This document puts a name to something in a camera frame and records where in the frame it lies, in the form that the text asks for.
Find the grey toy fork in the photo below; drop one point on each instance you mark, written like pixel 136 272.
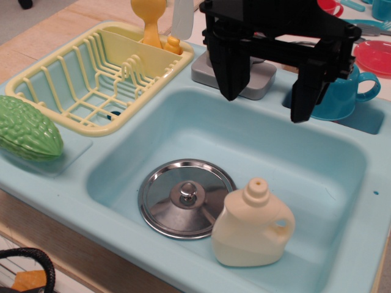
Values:
pixel 370 30

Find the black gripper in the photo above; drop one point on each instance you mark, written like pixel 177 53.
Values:
pixel 296 33

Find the small orange toy bottle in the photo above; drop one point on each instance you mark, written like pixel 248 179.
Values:
pixel 173 45

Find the teal toy utensil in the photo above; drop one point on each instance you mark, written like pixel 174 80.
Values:
pixel 353 5

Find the cream detergent bottle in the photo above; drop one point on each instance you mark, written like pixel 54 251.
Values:
pixel 253 228

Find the yellow toy spoon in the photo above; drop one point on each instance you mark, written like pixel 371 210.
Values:
pixel 150 11

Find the grey faucet base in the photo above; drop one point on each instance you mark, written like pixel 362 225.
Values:
pixel 262 76

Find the round metal pot lid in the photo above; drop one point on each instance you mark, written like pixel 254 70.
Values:
pixel 182 199

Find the orange cloth piece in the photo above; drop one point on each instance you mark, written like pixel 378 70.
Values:
pixel 29 280

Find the pink toy plate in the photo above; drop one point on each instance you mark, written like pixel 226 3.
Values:
pixel 374 56

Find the green bitter melon toy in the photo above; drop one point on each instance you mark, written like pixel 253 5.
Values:
pixel 27 133

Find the teal toy cup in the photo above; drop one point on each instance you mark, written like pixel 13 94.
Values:
pixel 381 10

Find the blue toy cup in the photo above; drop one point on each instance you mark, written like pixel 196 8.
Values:
pixel 342 96

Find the yellow dish drying rack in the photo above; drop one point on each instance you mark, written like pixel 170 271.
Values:
pixel 95 83

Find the white toy spatula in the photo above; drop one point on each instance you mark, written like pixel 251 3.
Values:
pixel 183 19

